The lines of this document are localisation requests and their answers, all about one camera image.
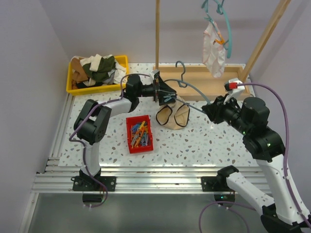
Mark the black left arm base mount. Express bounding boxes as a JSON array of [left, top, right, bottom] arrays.
[[70, 170, 117, 192]]

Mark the beige underwear black trim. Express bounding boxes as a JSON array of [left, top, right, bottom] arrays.
[[155, 98, 190, 130]]

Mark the orange clothespin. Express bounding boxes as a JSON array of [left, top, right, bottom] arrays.
[[213, 33, 226, 45]]

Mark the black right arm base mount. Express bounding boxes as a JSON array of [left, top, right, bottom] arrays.
[[201, 165, 239, 192]]

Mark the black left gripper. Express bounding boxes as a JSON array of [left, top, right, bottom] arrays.
[[136, 75, 176, 106]]

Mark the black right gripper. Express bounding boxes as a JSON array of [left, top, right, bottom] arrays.
[[203, 92, 251, 135]]

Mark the white pink-trimmed underwear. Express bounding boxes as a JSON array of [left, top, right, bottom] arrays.
[[202, 22, 225, 78]]

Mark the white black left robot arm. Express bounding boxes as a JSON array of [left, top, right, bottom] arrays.
[[69, 74, 177, 191]]

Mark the wooden hanger rack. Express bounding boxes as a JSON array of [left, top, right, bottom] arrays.
[[154, 0, 290, 101]]

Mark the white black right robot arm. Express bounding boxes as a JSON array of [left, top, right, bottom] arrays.
[[202, 96, 311, 233]]

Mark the red plastic bin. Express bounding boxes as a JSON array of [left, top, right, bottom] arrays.
[[126, 115, 154, 154]]

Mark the pile of mixed clothes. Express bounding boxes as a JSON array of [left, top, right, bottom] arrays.
[[70, 54, 126, 90]]

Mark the teal clothes hanger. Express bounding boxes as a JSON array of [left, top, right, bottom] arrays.
[[201, 0, 232, 59]]

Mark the blue clothespin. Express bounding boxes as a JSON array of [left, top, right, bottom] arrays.
[[163, 94, 176, 102]]

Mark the pile of coloured clothespins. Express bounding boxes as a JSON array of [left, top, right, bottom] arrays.
[[130, 121, 149, 149]]

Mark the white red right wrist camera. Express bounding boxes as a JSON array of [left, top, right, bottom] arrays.
[[224, 78, 245, 103]]

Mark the aluminium rail frame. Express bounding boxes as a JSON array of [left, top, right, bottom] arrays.
[[31, 93, 273, 195]]

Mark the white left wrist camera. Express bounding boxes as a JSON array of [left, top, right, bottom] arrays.
[[150, 69, 160, 80]]

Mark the grey-blue clothes hanger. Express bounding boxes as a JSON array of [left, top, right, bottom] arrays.
[[160, 61, 211, 105]]

